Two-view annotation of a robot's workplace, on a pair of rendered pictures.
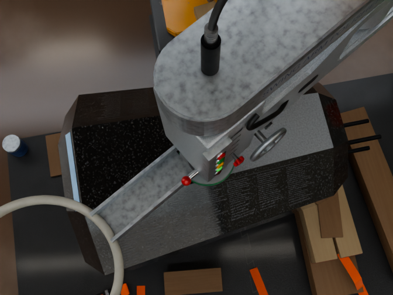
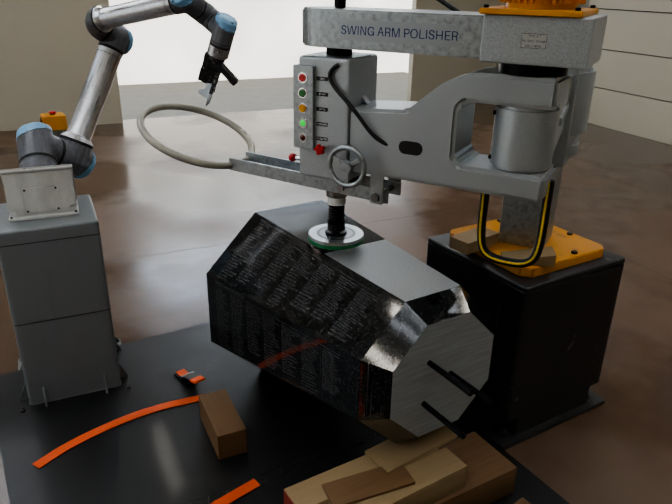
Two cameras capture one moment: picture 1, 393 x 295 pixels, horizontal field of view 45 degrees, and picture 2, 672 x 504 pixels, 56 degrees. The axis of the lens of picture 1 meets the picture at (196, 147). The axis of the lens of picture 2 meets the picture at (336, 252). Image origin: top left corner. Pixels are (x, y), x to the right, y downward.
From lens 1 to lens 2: 235 cm
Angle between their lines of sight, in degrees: 61
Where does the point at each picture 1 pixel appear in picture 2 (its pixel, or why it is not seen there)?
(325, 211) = (361, 480)
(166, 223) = (266, 263)
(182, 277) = (223, 402)
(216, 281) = (227, 428)
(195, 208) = (288, 268)
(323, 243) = (315, 491)
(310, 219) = (342, 470)
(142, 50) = not seen: hidden behind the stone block
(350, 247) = not seen: outside the picture
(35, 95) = not seen: hidden behind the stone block
